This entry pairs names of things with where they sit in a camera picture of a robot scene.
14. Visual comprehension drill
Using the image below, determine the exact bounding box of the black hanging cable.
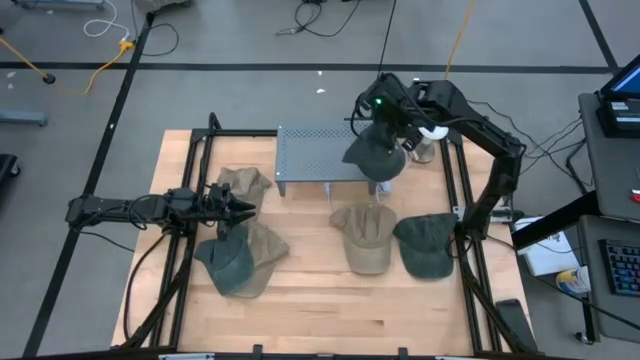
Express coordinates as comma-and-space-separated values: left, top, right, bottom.
377, 0, 399, 76

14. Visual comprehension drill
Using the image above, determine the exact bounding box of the dark green cap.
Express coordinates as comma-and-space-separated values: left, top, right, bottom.
341, 122, 407, 183
392, 212, 460, 280
193, 223, 255, 296

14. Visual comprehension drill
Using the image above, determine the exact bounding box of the white floor cable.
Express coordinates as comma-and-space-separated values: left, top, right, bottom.
82, 0, 132, 41

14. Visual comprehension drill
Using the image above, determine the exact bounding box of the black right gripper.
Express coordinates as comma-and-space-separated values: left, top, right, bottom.
352, 72, 419, 134

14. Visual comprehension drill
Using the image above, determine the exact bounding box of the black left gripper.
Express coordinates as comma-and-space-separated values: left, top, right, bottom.
167, 182, 257, 241

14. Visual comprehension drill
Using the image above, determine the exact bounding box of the black floor cable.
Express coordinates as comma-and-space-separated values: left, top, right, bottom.
141, 22, 180, 58
275, 0, 362, 39

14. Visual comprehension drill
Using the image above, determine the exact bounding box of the black keyboard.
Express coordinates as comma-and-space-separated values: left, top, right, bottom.
598, 238, 640, 297

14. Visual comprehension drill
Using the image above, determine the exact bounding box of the white booklet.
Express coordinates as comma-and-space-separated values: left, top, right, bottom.
514, 215, 581, 277

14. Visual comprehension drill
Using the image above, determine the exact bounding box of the black flat pedal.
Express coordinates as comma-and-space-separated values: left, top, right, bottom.
494, 298, 540, 354

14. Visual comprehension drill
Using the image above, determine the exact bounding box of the white mushroom lamp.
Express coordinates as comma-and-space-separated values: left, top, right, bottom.
407, 124, 450, 165

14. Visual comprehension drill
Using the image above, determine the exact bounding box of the black aluminium table frame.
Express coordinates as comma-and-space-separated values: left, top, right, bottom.
112, 112, 544, 360

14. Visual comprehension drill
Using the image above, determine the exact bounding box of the white bottle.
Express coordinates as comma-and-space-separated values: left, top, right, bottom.
555, 266, 592, 295

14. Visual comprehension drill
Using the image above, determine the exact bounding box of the black laptop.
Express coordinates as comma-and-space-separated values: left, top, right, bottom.
595, 53, 640, 140

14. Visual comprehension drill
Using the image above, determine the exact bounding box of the yellow hanging cord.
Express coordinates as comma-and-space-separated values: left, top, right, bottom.
443, 0, 475, 79
0, 34, 57, 85

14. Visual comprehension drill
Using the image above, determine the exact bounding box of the black chair base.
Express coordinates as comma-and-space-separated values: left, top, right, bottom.
0, 153, 22, 182

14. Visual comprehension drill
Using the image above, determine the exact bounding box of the grey perforated metal stand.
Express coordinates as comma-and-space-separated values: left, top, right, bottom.
274, 119, 381, 197

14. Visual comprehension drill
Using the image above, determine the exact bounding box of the grey floor base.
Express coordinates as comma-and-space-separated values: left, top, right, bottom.
0, 109, 49, 128
12, 0, 107, 11

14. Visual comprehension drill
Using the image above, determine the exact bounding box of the tan cap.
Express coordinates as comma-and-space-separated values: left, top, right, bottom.
227, 219, 291, 300
328, 202, 398, 276
216, 166, 273, 221

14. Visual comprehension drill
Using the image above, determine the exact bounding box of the yellow extension cord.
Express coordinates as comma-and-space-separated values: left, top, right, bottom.
79, 39, 136, 97

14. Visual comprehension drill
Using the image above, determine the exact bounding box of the grey desk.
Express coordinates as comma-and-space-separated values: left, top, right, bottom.
577, 214, 640, 345
578, 92, 640, 221

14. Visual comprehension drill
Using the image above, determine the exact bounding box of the black metal beam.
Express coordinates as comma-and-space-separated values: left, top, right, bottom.
510, 191, 601, 251

